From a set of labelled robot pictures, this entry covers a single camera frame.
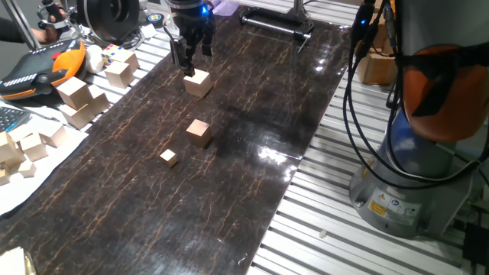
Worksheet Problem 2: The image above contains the aluminium frame post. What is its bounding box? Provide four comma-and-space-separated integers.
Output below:
2, 0, 36, 51
291, 0, 307, 21

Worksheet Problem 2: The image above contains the white round object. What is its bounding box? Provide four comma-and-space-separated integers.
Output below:
84, 44, 105, 75

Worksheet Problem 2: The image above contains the round black yellow tape measure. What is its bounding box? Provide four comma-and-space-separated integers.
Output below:
147, 12, 165, 29

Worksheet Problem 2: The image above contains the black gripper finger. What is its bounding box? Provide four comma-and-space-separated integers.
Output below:
200, 23, 216, 57
170, 34, 196, 78

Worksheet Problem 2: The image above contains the pile of wooden blocks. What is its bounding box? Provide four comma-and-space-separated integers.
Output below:
0, 101, 90, 217

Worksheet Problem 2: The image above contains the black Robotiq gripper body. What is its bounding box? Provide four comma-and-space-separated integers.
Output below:
166, 0, 218, 43

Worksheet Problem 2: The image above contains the large wooden cube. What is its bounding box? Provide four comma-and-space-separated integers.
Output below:
183, 68, 213, 99
60, 103, 96, 131
112, 49, 141, 73
87, 84, 112, 116
104, 60, 136, 90
56, 76, 94, 112

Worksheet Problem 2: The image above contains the taped brown cardboard box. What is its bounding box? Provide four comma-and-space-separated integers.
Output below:
358, 0, 395, 55

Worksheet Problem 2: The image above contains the black orange teach pendant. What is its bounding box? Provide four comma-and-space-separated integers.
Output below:
0, 37, 87, 102

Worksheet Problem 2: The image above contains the medium wooden cube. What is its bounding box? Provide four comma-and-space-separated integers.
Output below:
37, 121, 67, 149
18, 132, 50, 163
8, 123, 34, 143
0, 131, 18, 164
186, 118, 213, 149

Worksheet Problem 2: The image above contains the wooden block at mat edge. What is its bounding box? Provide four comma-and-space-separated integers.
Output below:
0, 246, 38, 275

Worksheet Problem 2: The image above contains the person's bare hand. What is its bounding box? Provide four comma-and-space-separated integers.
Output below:
31, 2, 68, 45

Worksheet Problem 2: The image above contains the colourful Rubik's cube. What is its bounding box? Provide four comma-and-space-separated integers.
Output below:
100, 44, 125, 66

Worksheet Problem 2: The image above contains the dark marble pattern mat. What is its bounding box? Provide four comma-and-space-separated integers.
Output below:
0, 7, 353, 275

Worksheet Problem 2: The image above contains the black stand base bracket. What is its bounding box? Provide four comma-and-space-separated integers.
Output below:
239, 6, 316, 44

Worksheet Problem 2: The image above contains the forearm in dark sleeve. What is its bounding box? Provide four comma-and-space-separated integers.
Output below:
0, 16, 27, 44

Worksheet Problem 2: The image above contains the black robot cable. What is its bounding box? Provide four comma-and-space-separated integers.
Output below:
342, 22, 489, 191

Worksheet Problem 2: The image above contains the black handheld controller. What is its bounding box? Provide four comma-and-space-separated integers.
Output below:
36, 0, 72, 32

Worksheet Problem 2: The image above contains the black filament spool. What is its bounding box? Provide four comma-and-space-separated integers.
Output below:
75, 0, 141, 44

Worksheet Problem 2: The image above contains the small white paper note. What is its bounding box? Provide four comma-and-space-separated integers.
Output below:
141, 23, 159, 40

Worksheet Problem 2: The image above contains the purple plastic bag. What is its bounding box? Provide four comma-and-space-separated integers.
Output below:
211, 0, 241, 18

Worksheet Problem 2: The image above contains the black connector with blue light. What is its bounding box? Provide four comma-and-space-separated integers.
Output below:
350, 0, 378, 50

